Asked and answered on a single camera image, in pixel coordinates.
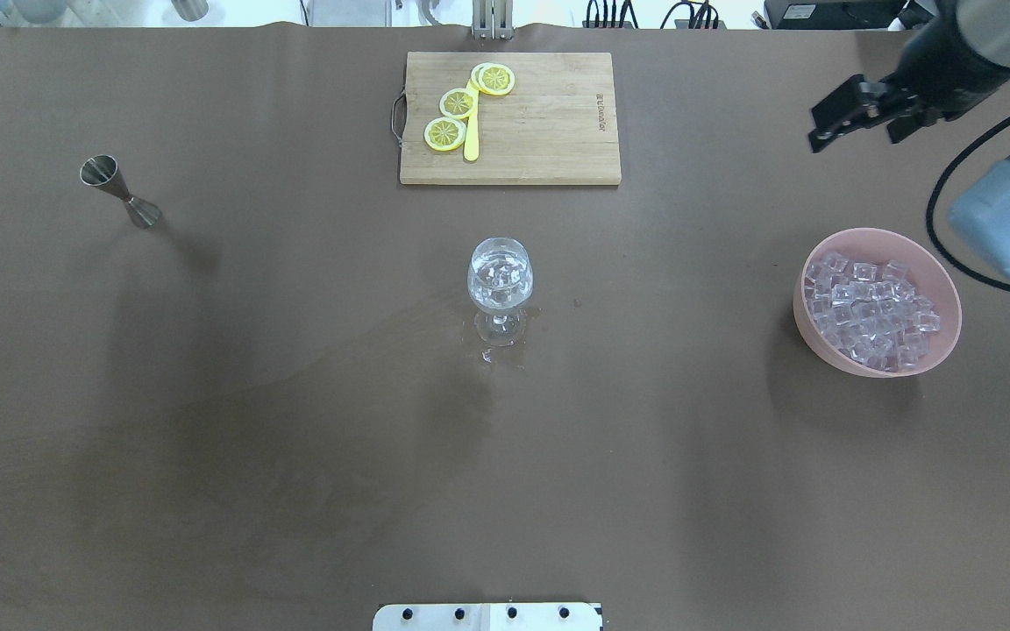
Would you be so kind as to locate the clear ice cube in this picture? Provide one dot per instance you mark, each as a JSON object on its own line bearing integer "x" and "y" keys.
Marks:
{"x": 499, "y": 277}

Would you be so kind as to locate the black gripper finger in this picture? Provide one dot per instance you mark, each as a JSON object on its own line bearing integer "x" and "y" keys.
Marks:
{"x": 855, "y": 104}

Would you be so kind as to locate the aluminium frame post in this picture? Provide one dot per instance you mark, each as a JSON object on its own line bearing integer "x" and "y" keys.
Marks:
{"x": 493, "y": 20}

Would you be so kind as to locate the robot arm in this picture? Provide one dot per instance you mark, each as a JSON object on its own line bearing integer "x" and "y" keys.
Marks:
{"x": 980, "y": 216}

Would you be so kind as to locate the lemon slice near handle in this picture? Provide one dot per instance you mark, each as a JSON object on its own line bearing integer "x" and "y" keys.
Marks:
{"x": 444, "y": 134}

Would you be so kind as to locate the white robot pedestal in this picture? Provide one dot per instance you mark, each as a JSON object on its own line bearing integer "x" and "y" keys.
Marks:
{"x": 490, "y": 616}

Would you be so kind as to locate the pink bowl of ice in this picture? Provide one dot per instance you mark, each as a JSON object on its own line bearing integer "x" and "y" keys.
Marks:
{"x": 875, "y": 304}

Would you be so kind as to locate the far lemon slice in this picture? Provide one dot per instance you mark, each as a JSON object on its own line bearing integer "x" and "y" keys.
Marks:
{"x": 496, "y": 79}

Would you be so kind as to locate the clear wine glass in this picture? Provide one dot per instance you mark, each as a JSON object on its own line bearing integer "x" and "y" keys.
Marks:
{"x": 501, "y": 320}

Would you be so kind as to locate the yellow plastic stick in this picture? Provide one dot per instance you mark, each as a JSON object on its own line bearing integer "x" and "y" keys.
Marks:
{"x": 471, "y": 148}

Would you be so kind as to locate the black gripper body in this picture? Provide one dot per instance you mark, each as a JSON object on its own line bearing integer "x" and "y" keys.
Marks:
{"x": 946, "y": 54}

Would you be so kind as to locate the middle lemon slice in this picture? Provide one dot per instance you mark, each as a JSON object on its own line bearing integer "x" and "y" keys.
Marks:
{"x": 458, "y": 103}

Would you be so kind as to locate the steel double jigger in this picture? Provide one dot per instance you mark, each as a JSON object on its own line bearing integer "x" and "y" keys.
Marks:
{"x": 103, "y": 173}

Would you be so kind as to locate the bamboo cutting board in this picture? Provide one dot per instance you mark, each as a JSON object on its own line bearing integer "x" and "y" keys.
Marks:
{"x": 558, "y": 126}

